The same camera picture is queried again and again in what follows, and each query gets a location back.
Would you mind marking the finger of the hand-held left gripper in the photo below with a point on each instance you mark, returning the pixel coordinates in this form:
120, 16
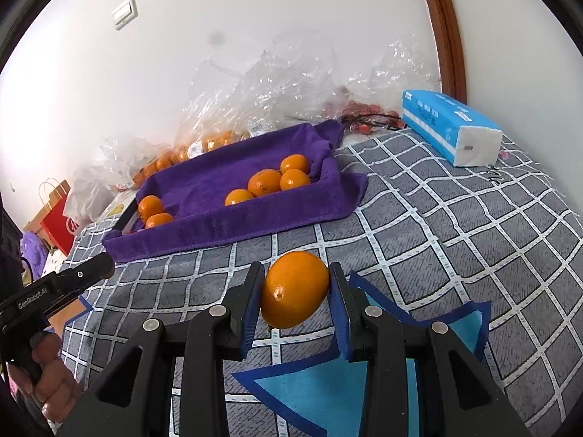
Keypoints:
86, 271

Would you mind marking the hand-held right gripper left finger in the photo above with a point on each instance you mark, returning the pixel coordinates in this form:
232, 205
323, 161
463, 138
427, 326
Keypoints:
253, 314

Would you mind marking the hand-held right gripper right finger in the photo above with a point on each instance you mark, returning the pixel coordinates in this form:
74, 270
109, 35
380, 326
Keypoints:
341, 318

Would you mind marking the oval orange mandarin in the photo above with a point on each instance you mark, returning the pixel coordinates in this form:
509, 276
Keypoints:
294, 296

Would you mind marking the black tray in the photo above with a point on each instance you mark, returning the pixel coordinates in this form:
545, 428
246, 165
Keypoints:
126, 218

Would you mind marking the large orange mandarin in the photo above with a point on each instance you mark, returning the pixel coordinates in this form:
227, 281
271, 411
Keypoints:
264, 182

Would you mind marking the purple towel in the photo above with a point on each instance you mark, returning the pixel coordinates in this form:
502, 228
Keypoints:
218, 168

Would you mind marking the person's left hand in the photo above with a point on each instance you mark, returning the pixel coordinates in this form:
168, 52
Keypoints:
54, 373

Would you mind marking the white plush toy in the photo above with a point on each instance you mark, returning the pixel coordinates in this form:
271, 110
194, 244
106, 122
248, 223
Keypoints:
54, 261

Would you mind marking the red paper bag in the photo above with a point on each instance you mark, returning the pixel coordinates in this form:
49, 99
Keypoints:
57, 232

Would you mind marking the purple plush toy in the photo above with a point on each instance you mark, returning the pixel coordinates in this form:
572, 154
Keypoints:
34, 248

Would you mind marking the white printed sheet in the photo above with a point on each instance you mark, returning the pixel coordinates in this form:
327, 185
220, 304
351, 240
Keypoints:
116, 207

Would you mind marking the brown paper bag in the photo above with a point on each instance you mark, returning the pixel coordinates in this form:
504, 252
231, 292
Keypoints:
50, 200

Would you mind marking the white plastic bag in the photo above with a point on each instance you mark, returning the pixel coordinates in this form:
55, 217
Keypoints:
86, 191

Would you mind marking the grey plaid blanket with stars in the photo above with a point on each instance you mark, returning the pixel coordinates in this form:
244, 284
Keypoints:
432, 246

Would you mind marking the small clear plastic bag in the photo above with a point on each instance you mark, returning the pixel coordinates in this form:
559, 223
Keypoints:
123, 150

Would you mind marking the bag of small oranges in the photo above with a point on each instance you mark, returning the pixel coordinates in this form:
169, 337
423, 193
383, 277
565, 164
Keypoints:
200, 145

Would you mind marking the pack of red cherry tomatoes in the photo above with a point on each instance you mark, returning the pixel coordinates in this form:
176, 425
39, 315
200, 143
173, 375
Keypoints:
369, 116

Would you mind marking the blue tissue pack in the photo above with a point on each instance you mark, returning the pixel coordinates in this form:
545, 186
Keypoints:
437, 118

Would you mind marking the large clear plastic bag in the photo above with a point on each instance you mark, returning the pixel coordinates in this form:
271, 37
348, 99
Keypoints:
282, 86

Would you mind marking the crumpled clear plastic bag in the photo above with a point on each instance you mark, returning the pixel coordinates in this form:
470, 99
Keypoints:
401, 68

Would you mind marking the white light switch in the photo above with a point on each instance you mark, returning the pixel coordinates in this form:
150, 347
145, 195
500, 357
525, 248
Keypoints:
125, 13

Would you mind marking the brown wooden door frame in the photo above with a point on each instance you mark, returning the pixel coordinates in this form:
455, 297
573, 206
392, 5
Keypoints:
444, 32

